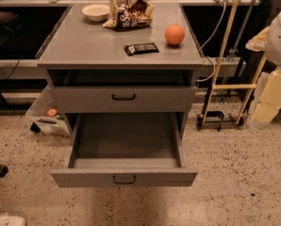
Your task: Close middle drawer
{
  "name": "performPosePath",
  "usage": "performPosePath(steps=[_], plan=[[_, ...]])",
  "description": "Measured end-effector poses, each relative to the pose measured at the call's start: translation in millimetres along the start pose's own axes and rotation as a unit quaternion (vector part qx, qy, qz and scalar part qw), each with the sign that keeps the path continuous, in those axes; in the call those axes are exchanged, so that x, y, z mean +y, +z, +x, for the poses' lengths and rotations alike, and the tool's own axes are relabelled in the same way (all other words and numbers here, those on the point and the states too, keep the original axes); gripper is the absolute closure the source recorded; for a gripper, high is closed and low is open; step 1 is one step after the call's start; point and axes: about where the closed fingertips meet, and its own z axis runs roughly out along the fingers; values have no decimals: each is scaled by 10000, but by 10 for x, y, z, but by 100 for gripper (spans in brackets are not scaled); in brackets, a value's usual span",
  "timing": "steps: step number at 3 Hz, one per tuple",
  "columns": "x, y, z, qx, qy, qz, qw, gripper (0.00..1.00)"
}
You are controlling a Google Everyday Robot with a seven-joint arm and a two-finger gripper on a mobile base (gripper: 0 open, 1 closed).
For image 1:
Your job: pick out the grey drawer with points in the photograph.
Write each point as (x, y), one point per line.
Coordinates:
(122, 99)
(125, 149)

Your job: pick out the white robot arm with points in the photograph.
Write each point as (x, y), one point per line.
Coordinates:
(267, 102)

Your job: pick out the grey metal drawer cabinet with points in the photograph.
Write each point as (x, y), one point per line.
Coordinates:
(81, 54)

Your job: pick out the grey top drawer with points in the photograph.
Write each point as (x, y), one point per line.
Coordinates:
(122, 99)

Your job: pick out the black snack bar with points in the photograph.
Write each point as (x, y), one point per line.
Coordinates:
(142, 48)

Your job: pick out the orange fruit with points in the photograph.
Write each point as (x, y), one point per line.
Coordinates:
(174, 34)

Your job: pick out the red apple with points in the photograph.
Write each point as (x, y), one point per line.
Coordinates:
(51, 112)

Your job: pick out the brown chip bag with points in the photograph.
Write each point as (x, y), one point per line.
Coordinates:
(129, 14)

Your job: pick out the white ceramic bowl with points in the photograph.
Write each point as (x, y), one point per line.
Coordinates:
(96, 12)

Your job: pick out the clear plastic bin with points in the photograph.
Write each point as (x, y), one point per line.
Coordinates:
(37, 114)

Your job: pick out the white sneaker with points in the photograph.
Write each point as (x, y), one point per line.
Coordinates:
(8, 220)

